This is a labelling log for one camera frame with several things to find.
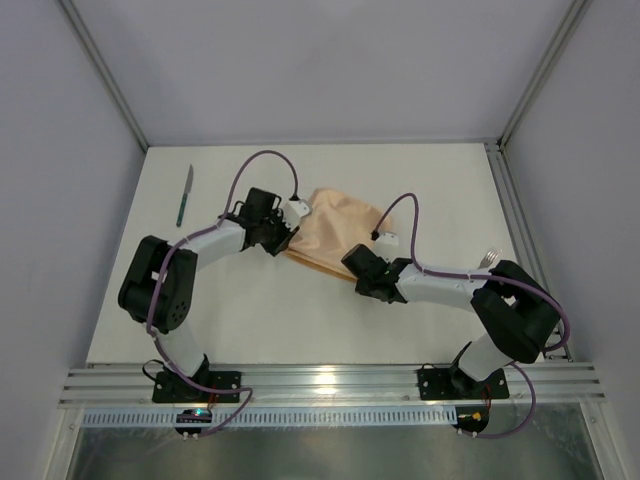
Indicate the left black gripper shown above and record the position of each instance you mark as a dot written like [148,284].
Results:
[279,236]

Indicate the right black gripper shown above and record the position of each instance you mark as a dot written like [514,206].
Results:
[367,265]

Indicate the orange cloth napkin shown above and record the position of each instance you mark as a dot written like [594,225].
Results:
[338,222]

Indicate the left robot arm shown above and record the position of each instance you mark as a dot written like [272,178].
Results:
[157,291]

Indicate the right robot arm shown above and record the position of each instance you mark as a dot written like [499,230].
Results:
[517,315]

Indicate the right small connector board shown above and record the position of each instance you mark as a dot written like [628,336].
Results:
[471,420]

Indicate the left small controller board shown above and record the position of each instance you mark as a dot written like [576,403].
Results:
[192,422]

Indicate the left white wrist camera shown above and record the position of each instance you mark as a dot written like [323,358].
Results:
[294,211]

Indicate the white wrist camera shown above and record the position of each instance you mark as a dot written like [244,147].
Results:
[294,211]
[385,245]

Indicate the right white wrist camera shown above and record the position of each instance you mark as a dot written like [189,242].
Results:
[385,245]

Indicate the knife with green handle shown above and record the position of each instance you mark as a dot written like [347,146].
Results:
[185,195]

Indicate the fork with green handle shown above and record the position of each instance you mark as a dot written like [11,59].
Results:
[491,257]

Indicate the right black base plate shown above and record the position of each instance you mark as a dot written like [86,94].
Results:
[435,382]

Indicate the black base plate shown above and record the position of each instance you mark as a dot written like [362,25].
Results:
[169,388]
[435,382]

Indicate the right side aluminium rail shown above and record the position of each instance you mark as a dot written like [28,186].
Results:
[517,224]

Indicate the aluminium rail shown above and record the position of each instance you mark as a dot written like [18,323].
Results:
[517,224]
[320,385]

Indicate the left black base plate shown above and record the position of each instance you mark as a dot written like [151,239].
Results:
[169,388]

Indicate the slotted grey cable duct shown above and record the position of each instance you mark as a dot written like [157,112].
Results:
[273,417]

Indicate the aluminium front rail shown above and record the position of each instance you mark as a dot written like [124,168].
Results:
[320,385]

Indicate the left aluminium frame post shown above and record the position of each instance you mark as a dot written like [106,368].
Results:
[91,50]

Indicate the aluminium frame post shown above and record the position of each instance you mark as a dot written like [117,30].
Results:
[552,54]
[91,50]

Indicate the right aluminium frame post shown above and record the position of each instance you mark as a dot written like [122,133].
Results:
[552,54]

